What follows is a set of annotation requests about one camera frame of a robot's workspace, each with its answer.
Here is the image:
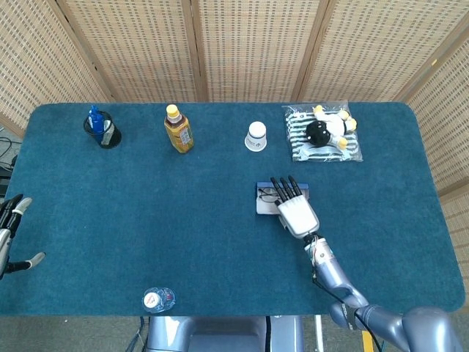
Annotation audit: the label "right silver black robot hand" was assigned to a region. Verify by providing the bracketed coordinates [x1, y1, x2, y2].
[270, 175, 320, 238]

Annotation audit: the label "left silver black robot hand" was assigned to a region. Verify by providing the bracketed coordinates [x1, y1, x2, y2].
[0, 194, 47, 276]

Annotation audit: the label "white card with glasses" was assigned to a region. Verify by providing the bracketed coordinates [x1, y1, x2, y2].
[255, 181, 311, 216]

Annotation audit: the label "dark-framed eyeglasses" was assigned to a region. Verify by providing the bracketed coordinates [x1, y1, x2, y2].
[257, 187, 281, 205]

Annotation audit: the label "striped cloth in plastic bag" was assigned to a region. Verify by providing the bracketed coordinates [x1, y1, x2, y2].
[281, 100, 364, 164]

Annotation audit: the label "black white plush toy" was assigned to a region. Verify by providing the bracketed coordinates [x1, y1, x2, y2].
[306, 104, 358, 150]

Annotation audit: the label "white paper cup blue print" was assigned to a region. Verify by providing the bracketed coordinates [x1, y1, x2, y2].
[244, 121, 268, 153]

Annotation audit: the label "silver foil packet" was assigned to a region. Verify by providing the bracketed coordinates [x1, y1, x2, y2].
[101, 119, 114, 146]

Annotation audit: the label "blue snack packet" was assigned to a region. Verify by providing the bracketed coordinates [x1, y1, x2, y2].
[87, 105, 106, 142]

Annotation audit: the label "black mesh pen holder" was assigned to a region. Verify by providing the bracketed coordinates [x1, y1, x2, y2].
[83, 111, 122, 150]

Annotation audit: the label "blue carpet table cover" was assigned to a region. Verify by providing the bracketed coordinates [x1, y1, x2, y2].
[0, 101, 466, 317]

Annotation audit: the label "grey blue robot torso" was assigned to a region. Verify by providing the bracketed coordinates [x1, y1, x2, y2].
[145, 315, 305, 352]

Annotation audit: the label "yellow corn tea bottle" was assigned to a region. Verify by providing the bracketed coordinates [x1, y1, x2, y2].
[163, 104, 195, 155]

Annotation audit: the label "clear water bottle white cap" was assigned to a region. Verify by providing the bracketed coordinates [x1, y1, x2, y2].
[141, 285, 176, 314]

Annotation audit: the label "woven wicker folding screen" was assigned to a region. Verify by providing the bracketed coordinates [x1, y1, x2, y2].
[0, 0, 469, 290]

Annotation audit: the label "black equipment with cables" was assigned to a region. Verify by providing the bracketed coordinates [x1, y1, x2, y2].
[0, 135, 19, 195]

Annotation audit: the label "black cable along robot arm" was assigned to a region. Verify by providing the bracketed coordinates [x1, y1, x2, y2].
[311, 263, 384, 352]

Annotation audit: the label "blue cable bundle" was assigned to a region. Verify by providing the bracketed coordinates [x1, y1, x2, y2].
[126, 317, 151, 352]

